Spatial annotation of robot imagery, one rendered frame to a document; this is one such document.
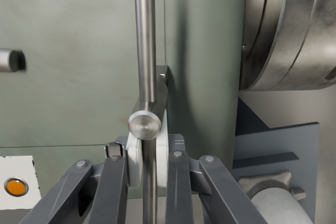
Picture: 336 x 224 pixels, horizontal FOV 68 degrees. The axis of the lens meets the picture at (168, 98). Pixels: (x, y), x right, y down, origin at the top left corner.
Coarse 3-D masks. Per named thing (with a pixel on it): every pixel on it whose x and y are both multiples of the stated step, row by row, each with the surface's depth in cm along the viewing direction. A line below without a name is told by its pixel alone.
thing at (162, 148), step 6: (162, 126) 18; (162, 132) 17; (156, 138) 16; (162, 138) 16; (156, 144) 16; (162, 144) 16; (156, 150) 15; (162, 150) 15; (156, 156) 15; (162, 156) 15; (156, 162) 16; (162, 162) 15; (162, 168) 16; (162, 174) 16; (162, 180) 16; (162, 186) 16
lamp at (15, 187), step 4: (12, 180) 30; (16, 180) 30; (8, 184) 30; (12, 184) 30; (16, 184) 30; (20, 184) 30; (8, 188) 30; (12, 188) 30; (16, 188) 30; (20, 188) 30; (24, 188) 30; (12, 192) 30; (16, 192) 30; (20, 192) 30
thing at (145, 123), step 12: (156, 72) 24; (156, 84) 20; (144, 108) 16; (156, 108) 16; (132, 120) 16; (144, 120) 16; (156, 120) 16; (132, 132) 16; (144, 132) 16; (156, 132) 16
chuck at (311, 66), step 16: (320, 0) 26; (320, 16) 27; (320, 32) 28; (304, 48) 30; (320, 48) 30; (304, 64) 31; (320, 64) 32; (288, 80) 35; (304, 80) 35; (320, 80) 35
